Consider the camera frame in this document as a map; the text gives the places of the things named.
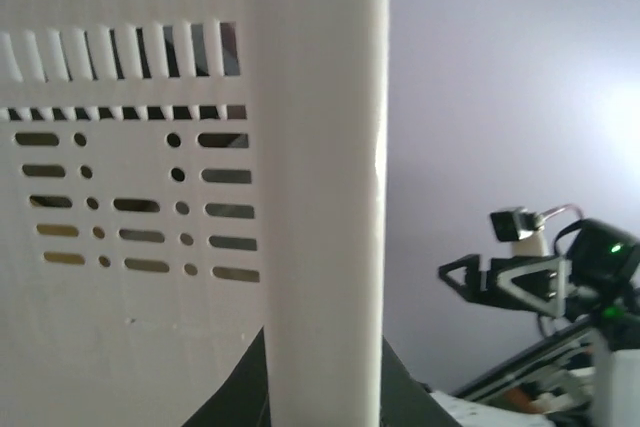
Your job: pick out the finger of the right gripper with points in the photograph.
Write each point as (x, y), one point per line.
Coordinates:
(466, 277)
(537, 282)

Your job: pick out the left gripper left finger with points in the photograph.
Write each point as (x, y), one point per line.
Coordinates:
(230, 392)

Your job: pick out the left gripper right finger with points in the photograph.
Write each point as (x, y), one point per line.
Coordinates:
(404, 402)

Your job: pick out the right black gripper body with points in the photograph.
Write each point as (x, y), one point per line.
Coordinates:
(499, 299)

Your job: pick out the white plastic tub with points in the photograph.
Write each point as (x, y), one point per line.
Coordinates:
(178, 177)

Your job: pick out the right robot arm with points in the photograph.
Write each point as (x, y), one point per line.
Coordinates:
(580, 287)

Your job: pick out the aluminium rail frame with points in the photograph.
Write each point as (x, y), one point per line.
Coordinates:
(543, 367)

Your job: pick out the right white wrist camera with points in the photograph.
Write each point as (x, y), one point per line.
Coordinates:
(522, 229)

